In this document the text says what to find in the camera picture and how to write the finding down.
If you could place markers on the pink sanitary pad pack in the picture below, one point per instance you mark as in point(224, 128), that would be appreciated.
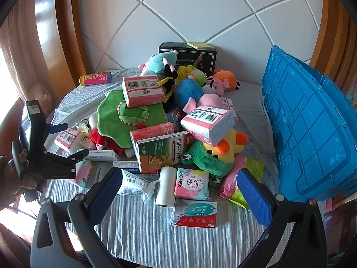
point(192, 184)

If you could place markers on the beige curtain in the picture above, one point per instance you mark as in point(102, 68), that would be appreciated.
point(16, 55)

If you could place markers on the white plastic wrapped packet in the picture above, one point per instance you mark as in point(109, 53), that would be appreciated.
point(136, 185)

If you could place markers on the black gift box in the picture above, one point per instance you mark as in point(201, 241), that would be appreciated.
point(195, 57)

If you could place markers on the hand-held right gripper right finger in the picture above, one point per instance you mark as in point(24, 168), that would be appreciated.
point(253, 201)

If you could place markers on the clear plastic box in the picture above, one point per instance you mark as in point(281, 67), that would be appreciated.
point(174, 117)

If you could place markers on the small pink teal pack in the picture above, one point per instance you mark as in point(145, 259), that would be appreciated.
point(82, 173)

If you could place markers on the pink pig plush blue outfit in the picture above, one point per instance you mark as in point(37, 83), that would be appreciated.
point(189, 90)

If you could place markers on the pink white tissue pack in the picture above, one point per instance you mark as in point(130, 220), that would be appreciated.
point(142, 90)
point(67, 138)
point(228, 104)
point(207, 124)

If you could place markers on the yellow black striped plush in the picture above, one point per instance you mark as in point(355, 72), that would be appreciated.
point(168, 86)

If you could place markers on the white teal red medicine box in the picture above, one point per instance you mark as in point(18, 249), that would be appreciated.
point(195, 213)

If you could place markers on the white blue medicine box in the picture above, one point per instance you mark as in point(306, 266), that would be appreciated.
point(100, 155)

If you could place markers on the yellow duck plush green mask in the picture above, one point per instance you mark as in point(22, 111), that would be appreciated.
point(206, 163)

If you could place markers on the light blue striped cloth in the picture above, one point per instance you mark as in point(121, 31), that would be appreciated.
point(145, 237)

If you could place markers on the person's left hand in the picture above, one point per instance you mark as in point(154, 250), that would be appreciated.
point(8, 185)

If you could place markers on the white paper roll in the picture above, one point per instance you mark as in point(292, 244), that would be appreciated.
point(166, 187)

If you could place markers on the pink pig plush teal dress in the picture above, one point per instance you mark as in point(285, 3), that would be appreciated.
point(157, 62)

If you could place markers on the red pink box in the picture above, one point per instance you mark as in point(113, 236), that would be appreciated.
point(152, 132)

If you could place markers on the red plush toy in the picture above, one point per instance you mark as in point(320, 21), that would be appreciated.
point(101, 138)

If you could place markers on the long white box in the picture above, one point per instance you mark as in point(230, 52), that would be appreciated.
point(127, 165)

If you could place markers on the green and white plush toy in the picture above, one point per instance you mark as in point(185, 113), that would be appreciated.
point(196, 72)

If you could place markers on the blue plastic container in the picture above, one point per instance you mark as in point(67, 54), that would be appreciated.
point(304, 122)

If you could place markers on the pink green foil packet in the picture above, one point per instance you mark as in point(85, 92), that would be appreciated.
point(231, 184)

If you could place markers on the yellow sticky note pad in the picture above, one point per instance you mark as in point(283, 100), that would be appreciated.
point(200, 45)

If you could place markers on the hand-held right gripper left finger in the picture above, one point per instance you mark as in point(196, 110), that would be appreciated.
point(107, 198)

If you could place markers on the orange pink plush toy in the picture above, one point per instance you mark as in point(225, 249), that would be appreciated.
point(226, 82)

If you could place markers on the pink yellow chips can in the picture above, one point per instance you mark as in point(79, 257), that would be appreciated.
point(94, 78)

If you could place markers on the green plush striped trim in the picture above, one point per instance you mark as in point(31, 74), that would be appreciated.
point(111, 117)

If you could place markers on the green orange medicine box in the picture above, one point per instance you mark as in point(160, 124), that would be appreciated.
point(159, 152)

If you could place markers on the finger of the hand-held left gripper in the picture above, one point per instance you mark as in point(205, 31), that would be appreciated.
point(65, 166)
point(60, 127)

